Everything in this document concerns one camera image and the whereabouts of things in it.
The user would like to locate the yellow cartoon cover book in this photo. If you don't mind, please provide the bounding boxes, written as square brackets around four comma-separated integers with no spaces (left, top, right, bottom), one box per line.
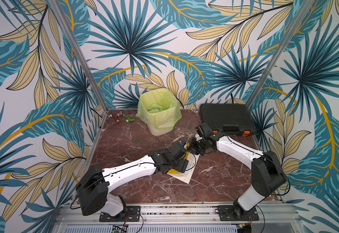
[167,151,200,184]

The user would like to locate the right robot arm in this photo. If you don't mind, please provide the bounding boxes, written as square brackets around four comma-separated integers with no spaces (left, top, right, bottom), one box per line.
[188,123,288,217]

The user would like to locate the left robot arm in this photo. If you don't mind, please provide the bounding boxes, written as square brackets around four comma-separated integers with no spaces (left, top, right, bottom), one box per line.
[76,142,189,217]

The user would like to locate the white plastic trash bin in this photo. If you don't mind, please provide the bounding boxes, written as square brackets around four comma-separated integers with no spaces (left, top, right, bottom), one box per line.
[138,88,180,137]

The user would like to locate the black tool case orange latches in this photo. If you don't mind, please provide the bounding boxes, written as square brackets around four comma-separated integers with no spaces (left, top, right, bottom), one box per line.
[199,103,257,136]

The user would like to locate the green plastic bin liner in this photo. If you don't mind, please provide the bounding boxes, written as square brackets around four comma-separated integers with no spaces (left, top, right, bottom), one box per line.
[135,88,183,130]

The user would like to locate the right aluminium frame post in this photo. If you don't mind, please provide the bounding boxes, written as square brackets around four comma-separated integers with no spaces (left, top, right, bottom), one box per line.
[245,0,316,109]

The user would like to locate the aluminium frame post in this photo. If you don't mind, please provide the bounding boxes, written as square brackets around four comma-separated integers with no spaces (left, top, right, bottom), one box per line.
[245,0,316,109]
[48,0,108,113]

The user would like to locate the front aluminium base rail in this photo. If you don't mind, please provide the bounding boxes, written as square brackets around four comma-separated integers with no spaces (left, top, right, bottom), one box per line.
[52,202,306,233]

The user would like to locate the left aluminium frame post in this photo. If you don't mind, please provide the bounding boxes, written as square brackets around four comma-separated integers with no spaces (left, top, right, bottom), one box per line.
[48,0,108,113]

